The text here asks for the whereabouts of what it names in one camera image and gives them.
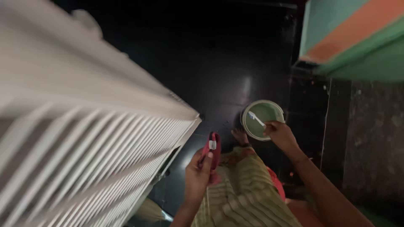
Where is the person's foot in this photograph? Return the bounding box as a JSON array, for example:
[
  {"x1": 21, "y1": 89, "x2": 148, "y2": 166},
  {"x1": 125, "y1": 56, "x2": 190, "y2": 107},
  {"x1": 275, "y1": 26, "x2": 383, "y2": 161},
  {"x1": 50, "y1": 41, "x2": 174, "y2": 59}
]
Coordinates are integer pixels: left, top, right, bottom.
[{"x1": 231, "y1": 128, "x2": 250, "y2": 147}]

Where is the person's right hand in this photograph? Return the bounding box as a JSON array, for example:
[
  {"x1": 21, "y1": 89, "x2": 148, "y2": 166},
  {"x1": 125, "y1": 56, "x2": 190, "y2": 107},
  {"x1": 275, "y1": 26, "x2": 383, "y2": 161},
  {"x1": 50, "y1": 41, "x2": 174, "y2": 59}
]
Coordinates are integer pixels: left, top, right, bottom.
[{"x1": 263, "y1": 121, "x2": 299, "y2": 152}]

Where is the green round bucket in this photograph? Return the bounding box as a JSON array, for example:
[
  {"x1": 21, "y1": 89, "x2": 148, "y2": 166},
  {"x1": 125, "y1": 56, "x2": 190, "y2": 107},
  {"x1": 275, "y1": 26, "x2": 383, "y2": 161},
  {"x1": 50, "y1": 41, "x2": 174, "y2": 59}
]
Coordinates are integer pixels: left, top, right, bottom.
[{"x1": 241, "y1": 100, "x2": 285, "y2": 141}]

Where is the green and orange painted ledge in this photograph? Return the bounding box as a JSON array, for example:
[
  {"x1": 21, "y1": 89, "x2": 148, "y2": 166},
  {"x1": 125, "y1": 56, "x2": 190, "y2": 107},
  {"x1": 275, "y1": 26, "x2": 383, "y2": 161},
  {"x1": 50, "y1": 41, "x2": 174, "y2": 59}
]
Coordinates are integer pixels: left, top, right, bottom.
[{"x1": 298, "y1": 0, "x2": 404, "y2": 83}]

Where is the red cloth with white tag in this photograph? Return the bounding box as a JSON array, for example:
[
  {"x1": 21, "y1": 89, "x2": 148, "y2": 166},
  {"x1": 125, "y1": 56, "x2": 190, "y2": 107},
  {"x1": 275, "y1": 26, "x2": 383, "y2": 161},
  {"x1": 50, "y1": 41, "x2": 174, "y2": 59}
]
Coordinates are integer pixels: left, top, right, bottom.
[{"x1": 199, "y1": 132, "x2": 222, "y2": 172}]

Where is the white louvered air cooler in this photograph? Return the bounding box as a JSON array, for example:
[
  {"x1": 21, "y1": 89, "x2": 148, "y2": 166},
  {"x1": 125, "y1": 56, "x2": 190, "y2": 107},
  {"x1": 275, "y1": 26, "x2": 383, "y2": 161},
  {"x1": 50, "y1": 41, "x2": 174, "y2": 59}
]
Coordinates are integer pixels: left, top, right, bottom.
[{"x1": 0, "y1": 0, "x2": 202, "y2": 227}]

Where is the person's striped green clothing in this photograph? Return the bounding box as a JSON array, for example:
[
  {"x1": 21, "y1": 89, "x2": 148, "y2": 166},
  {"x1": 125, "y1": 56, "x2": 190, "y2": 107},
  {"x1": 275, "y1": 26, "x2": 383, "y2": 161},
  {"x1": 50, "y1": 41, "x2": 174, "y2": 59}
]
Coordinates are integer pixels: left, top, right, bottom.
[{"x1": 191, "y1": 146, "x2": 303, "y2": 227}]

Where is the person's left hand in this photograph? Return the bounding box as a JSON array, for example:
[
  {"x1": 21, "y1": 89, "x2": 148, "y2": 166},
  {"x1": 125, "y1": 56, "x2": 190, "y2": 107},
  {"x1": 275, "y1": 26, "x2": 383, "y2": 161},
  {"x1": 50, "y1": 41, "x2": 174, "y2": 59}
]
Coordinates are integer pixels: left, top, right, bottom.
[{"x1": 184, "y1": 148, "x2": 214, "y2": 204}]

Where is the white toothbrush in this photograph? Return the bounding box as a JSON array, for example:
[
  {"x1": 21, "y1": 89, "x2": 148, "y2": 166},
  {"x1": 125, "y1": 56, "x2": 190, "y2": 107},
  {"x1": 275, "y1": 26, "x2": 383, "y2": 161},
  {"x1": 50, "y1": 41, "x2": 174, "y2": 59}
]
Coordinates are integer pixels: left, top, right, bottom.
[{"x1": 248, "y1": 111, "x2": 267, "y2": 128}]

